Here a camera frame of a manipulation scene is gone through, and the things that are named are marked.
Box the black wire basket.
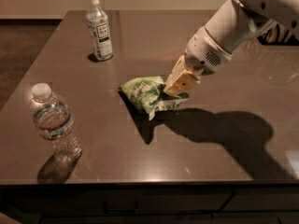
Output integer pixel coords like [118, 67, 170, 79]
[258, 23, 299, 46]

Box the tall white labelled bottle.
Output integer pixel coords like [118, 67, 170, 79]
[86, 0, 113, 61]

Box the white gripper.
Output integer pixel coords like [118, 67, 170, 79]
[164, 27, 232, 96]

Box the clear plastic water bottle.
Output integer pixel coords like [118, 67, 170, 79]
[29, 83, 82, 163]

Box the black drawer handle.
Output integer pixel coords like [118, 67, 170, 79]
[103, 200, 138, 215]

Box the green jalapeno chip bag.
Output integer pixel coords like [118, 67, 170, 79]
[119, 77, 189, 120]

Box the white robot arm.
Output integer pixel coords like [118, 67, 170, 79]
[164, 0, 299, 96]

